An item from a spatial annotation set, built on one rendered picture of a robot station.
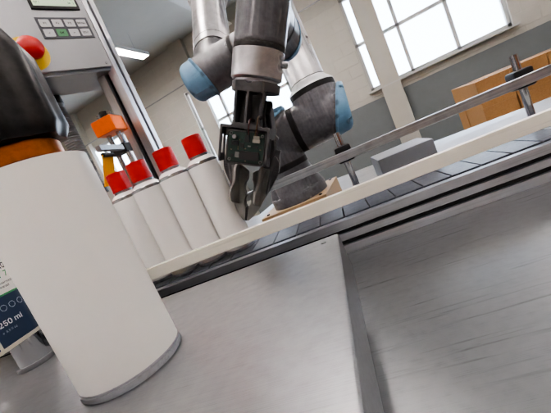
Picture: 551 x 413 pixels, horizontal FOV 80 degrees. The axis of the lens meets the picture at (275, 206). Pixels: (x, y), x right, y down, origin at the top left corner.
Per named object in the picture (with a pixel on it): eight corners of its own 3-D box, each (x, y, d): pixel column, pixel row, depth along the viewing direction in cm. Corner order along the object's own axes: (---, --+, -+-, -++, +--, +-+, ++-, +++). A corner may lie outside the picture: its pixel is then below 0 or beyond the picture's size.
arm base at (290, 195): (269, 215, 82) (252, 180, 81) (282, 200, 97) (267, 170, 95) (324, 192, 77) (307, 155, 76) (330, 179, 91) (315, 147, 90)
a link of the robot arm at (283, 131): (269, 170, 93) (248, 125, 91) (312, 149, 89) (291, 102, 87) (260, 177, 81) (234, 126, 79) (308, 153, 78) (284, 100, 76)
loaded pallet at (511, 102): (619, 138, 272) (590, 34, 260) (506, 174, 303) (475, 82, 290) (550, 131, 382) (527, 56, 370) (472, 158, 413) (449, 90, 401)
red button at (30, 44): (10, 43, 54) (11, 33, 52) (36, 42, 57) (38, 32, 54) (21, 65, 54) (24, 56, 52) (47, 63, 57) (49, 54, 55)
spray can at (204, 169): (222, 258, 55) (168, 144, 52) (235, 246, 60) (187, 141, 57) (247, 250, 53) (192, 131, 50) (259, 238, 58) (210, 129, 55)
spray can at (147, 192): (167, 280, 56) (111, 170, 53) (184, 267, 61) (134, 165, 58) (190, 274, 54) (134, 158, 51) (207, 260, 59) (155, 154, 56)
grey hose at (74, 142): (87, 198, 67) (36, 102, 64) (99, 196, 71) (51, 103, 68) (101, 192, 66) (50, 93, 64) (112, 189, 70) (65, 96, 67)
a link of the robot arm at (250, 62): (239, 56, 51) (291, 61, 50) (238, 87, 52) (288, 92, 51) (226, 43, 44) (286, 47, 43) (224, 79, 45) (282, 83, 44)
